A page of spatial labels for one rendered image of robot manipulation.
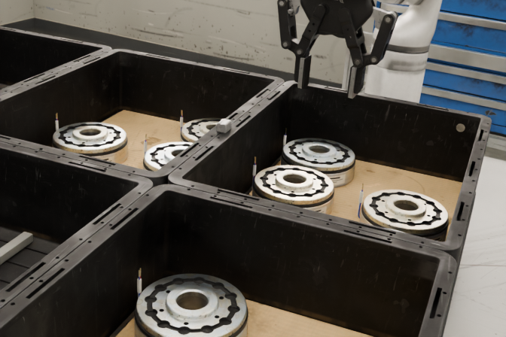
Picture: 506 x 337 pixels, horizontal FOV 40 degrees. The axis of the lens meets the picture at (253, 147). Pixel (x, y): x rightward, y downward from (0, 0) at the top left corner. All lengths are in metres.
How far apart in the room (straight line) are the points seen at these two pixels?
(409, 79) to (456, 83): 1.63
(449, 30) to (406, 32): 1.61
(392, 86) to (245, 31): 2.93
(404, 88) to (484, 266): 0.30
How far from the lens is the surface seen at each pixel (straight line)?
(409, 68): 1.14
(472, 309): 1.01
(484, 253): 1.15
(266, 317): 0.70
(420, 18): 1.15
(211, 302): 0.65
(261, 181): 0.89
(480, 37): 2.72
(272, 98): 0.99
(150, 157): 0.94
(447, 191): 1.01
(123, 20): 4.50
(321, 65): 3.87
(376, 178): 1.01
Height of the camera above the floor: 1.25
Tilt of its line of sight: 23 degrees down
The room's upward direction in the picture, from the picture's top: 4 degrees clockwise
